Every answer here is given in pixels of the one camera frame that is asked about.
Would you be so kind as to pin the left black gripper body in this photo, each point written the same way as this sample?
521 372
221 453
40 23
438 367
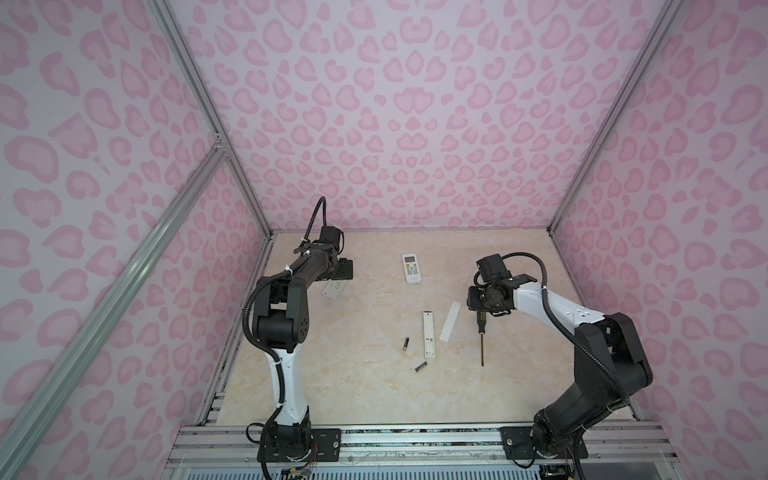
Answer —
344 270

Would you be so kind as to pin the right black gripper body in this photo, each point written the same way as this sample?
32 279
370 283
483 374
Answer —
482 299

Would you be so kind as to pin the black handled screwdriver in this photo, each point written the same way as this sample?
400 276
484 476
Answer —
480 339

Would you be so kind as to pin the white battery cover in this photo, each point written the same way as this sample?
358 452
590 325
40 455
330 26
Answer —
450 321

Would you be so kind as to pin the slim white remote control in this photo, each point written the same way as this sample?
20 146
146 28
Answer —
429 335

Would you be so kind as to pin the white remote angled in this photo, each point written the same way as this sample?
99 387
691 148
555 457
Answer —
333 289

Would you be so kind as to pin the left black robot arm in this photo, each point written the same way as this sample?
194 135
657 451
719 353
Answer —
276 321

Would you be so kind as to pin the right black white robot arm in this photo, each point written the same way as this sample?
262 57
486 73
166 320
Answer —
610 363

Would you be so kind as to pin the white remote centre back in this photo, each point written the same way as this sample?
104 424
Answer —
412 270

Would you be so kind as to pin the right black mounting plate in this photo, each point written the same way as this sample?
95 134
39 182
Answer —
531 442

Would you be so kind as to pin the black mounting plate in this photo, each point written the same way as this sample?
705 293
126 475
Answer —
531 442
322 445

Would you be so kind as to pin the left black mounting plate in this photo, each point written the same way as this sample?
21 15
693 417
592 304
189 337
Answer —
322 445

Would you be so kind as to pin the aluminium front rail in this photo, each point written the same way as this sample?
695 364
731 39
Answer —
617 449

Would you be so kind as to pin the aluminium diagonal frame bar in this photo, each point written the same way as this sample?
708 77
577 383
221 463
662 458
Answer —
39 413

